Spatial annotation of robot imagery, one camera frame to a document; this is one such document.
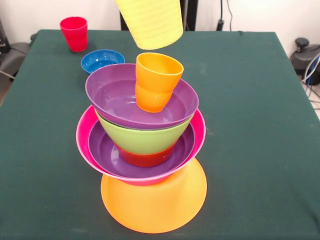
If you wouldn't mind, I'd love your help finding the green plastic bowl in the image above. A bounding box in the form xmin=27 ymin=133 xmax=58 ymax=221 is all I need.
xmin=94 ymin=109 xmax=195 ymax=155

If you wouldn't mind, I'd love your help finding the orange plastic cup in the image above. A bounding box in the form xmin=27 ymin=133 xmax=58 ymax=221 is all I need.
xmin=135 ymin=52 xmax=185 ymax=114

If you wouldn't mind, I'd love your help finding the small red-orange plastic bowl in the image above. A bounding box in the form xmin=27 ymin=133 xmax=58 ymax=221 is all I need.
xmin=116 ymin=144 xmax=177 ymax=168

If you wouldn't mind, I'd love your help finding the purple plastic bowl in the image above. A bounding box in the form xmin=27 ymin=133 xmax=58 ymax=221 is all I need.
xmin=87 ymin=122 xmax=196 ymax=179
xmin=84 ymin=63 xmax=200 ymax=130

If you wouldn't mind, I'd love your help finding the large pink plastic bowl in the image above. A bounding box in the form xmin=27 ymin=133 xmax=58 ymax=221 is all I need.
xmin=75 ymin=104 xmax=207 ymax=186

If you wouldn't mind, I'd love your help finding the small blue plastic bowl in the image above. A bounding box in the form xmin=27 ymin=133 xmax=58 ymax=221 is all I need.
xmin=80 ymin=49 xmax=126 ymax=76

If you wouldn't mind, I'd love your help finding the large orange plastic bowl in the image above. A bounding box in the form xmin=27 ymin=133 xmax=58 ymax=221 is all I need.
xmin=100 ymin=157 xmax=208 ymax=235

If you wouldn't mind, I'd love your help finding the yellow plastic cup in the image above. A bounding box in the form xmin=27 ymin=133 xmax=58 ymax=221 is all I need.
xmin=114 ymin=0 xmax=184 ymax=51

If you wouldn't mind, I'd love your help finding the dark green table cloth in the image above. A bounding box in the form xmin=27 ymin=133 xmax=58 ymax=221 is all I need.
xmin=0 ymin=29 xmax=320 ymax=240

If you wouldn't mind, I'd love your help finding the red plastic cup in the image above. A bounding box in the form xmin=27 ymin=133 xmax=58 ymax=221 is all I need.
xmin=59 ymin=16 xmax=89 ymax=53

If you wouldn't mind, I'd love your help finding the black hanging wall cable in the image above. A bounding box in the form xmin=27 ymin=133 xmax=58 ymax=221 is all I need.
xmin=216 ymin=0 xmax=234 ymax=31

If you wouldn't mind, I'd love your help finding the tangle of cables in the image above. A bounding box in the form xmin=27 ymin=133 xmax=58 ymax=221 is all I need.
xmin=301 ymin=53 xmax=320 ymax=111

